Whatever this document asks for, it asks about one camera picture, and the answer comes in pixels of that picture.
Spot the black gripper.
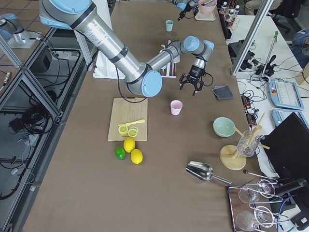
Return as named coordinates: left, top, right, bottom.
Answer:
left=177, top=11, right=205, bottom=96

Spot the mint green plastic cup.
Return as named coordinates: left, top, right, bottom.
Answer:
left=165, top=20, right=174, bottom=32

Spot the pink plastic cup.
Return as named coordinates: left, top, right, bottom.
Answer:
left=170, top=100, right=183, bottom=116

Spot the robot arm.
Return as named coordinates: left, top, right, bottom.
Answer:
left=39, top=0, right=214, bottom=97
left=167, top=0, right=198, bottom=21

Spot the cream serving tray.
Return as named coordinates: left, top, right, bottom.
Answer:
left=195, top=12, right=216, bottom=21

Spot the grey folded cloth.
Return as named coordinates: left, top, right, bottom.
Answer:
left=212, top=85, right=234, bottom=100

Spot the pink bowl with ice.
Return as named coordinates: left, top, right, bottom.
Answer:
left=198, top=0, right=217, bottom=14

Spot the drink bottle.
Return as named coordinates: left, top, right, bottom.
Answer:
left=227, top=9, right=235, bottom=22
left=220, top=1, right=227, bottom=15
left=234, top=5, right=239, bottom=15

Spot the light green bowl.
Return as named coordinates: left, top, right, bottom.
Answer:
left=213, top=117, right=235, bottom=138

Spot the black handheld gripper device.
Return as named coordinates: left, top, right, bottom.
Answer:
left=252, top=55, right=276, bottom=77

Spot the wooden cutting board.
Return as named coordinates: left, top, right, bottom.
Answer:
left=108, top=98, right=148, bottom=142

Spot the black power strip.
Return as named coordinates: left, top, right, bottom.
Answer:
left=241, top=94, right=258, bottom=127

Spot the yellow plastic knife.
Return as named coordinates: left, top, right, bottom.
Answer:
left=118, top=119, right=145, bottom=126

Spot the lemon slice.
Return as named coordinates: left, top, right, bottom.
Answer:
left=118, top=125, right=128, bottom=136
left=127, top=127, right=139, bottom=138

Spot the whole yellow lemon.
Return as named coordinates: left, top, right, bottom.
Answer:
left=130, top=149, right=143, bottom=164
left=123, top=137, right=136, bottom=153

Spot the glass mug on stand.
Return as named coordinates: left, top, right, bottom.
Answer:
left=237, top=130, right=261, bottom=157

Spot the teach pendant tablet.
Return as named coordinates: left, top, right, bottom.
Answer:
left=271, top=109, right=292, bottom=127
left=268, top=79, right=304, bottom=110

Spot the wooden mug tree stand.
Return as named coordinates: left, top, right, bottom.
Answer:
left=219, top=113, right=270, bottom=170

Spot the metal scoop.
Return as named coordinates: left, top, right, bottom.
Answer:
left=185, top=161, right=232, bottom=185

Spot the green lime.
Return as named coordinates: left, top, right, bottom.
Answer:
left=115, top=146, right=126, bottom=160

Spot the black monitor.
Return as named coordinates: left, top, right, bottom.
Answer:
left=261, top=113, right=309, bottom=180

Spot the wine glass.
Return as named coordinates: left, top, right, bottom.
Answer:
left=235, top=206, right=275, bottom=232
left=239, top=179, right=275, bottom=203

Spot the white wire cup rack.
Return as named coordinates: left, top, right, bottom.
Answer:
left=159, top=43, right=181, bottom=78

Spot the aluminium frame post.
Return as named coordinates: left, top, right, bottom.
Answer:
left=231, top=0, right=273, bottom=77

